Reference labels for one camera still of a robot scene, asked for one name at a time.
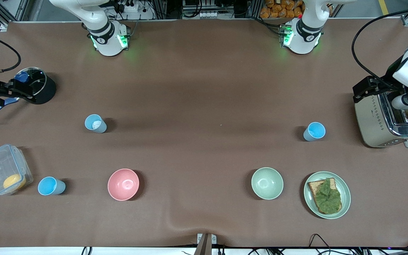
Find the white power strip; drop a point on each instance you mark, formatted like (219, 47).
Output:
(131, 7)

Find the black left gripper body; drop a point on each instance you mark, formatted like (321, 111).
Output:
(389, 75)

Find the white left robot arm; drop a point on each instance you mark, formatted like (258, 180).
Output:
(305, 35)

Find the blue plastic cup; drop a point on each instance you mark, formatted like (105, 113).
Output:
(48, 186)
(315, 130)

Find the brown table mat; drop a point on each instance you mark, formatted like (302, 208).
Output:
(204, 71)

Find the pink bowl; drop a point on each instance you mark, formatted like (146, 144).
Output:
(123, 184)

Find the pale green bowl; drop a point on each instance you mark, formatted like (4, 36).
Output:
(267, 183)

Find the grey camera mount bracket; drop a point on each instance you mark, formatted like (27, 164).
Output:
(204, 246)

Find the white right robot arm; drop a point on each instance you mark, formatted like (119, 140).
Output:
(105, 35)

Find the white paper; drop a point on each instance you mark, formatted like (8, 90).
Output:
(96, 124)

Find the silver toaster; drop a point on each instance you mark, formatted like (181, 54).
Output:
(374, 120)

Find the blue cup holding paper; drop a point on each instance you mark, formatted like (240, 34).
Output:
(91, 128)

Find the pale green plate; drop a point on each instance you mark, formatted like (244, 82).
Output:
(346, 194)

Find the toast slice under lettuce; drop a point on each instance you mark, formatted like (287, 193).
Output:
(313, 187)

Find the orange snack pile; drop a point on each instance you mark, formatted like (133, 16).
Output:
(282, 9)

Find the orange round food piece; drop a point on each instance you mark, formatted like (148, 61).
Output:
(14, 181)

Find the white terminal block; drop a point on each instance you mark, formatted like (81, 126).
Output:
(209, 14)

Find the green lettuce leaf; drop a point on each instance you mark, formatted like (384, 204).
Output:
(328, 198)

